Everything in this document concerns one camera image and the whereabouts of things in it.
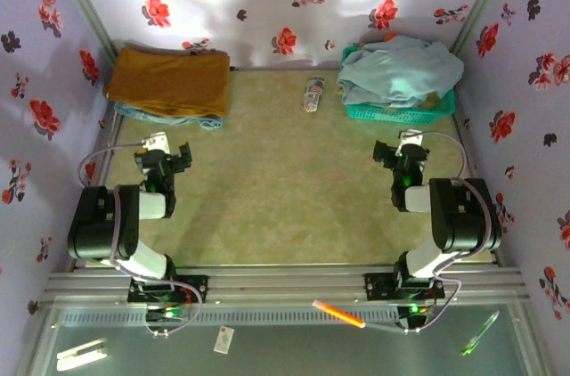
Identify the orange garment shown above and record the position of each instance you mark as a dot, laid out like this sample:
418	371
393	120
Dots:
390	37

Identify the folded teal trousers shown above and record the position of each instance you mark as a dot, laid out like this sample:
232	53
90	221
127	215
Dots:
209	123

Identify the small circuit board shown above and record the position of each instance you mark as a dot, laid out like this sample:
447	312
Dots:
167	313
414	309

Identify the brown trousers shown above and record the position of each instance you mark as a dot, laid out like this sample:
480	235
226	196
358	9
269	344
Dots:
169	82

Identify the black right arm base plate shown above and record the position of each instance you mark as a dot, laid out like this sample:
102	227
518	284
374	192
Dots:
378	287

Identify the light blue garment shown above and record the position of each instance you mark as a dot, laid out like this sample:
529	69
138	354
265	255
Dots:
401	68

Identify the small white card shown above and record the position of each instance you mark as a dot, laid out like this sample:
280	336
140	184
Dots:
224	340

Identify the tan garment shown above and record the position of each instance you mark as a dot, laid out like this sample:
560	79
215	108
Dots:
431	102

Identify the green plastic basket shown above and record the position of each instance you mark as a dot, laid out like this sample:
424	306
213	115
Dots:
392	115

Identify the green pen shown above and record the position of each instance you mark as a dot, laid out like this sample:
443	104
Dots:
481	333

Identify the white plastic clip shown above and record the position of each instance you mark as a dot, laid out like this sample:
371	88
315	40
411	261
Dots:
82	354

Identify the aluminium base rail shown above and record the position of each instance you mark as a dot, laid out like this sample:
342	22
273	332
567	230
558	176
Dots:
285	284

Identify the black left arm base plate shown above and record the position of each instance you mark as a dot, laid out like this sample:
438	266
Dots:
193	289

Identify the orange marker pen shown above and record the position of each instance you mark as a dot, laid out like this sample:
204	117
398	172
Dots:
340	314

